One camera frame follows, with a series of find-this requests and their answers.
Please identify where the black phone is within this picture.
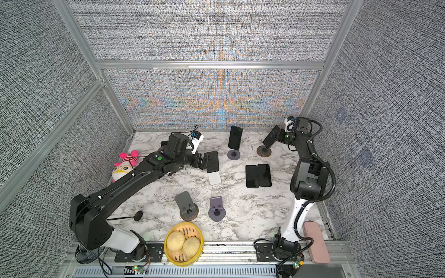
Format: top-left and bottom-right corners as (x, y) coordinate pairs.
(257, 164), (272, 187)
(205, 151), (220, 173)
(228, 126), (243, 151)
(263, 125), (281, 149)
(245, 165), (260, 188)

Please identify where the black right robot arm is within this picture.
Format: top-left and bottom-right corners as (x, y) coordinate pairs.
(272, 116), (329, 260)

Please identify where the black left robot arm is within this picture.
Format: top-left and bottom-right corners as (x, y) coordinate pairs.
(69, 133), (219, 261)

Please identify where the white folding phone stand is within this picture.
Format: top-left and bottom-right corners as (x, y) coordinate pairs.
(208, 171), (221, 185)

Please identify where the brown round stand back right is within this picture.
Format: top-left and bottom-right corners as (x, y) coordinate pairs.
(256, 145), (272, 158)

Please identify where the purple round stand back centre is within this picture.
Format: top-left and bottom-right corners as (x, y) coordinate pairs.
(227, 149), (241, 161)

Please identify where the purple round stand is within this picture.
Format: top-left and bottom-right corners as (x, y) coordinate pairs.
(227, 149), (241, 161)
(208, 196), (226, 222)

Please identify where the purple round stand front centre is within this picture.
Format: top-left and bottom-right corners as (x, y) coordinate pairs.
(208, 196), (226, 222)

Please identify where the pink white plush toy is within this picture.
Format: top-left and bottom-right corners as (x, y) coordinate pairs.
(111, 150), (140, 183)

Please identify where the black ladle spoon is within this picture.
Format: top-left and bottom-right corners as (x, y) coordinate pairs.
(108, 210), (143, 222)

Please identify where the left steamed bun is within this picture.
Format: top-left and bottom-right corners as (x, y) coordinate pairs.
(166, 231), (185, 252)

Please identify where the steamed bun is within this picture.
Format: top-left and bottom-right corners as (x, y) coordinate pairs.
(166, 231), (185, 252)
(182, 237), (201, 259)

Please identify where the yellow bamboo steamer basket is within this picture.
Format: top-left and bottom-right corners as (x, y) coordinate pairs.
(164, 222), (204, 267)

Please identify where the right steamed bun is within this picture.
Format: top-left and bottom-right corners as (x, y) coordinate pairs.
(182, 237), (201, 259)

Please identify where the pink rectangular pad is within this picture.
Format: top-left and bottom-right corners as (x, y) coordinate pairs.
(303, 222), (331, 264)

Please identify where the dark fluted cup tray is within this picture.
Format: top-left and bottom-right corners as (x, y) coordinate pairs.
(75, 243), (96, 264)

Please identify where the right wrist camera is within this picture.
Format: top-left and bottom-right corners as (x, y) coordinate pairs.
(285, 116), (296, 133)

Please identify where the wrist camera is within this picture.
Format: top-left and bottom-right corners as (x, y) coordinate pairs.
(190, 130), (203, 154)
(285, 116), (296, 133)

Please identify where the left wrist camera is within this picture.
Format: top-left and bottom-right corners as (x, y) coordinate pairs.
(190, 130), (203, 154)

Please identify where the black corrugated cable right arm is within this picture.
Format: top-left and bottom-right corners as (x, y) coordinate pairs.
(274, 119), (337, 275)

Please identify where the aluminium front rail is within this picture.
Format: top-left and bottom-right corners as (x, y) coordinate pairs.
(62, 241), (362, 278)

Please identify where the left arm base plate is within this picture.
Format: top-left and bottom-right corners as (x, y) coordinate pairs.
(114, 242), (164, 263)

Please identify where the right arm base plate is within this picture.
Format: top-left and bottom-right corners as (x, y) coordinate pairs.
(254, 242), (278, 262)

